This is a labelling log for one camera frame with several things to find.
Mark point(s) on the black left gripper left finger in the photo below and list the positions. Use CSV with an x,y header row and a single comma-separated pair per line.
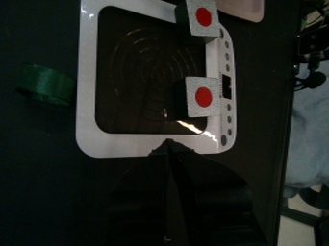
x,y
141,198

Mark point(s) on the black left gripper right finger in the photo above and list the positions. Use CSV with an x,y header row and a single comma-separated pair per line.
x,y
215,201

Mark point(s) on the sushi piece with red centre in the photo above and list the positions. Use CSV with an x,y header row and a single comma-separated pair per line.
x,y
201,96
201,19

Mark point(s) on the green sushi piece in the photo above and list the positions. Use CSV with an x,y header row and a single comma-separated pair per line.
x,y
45,85

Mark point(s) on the light blue cloth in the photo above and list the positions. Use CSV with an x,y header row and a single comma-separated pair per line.
x,y
308,128

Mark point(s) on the white toy induction stove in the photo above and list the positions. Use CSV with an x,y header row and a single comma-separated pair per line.
x,y
87,96

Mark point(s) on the pale pink plate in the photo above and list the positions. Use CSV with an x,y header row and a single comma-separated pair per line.
x,y
244,8

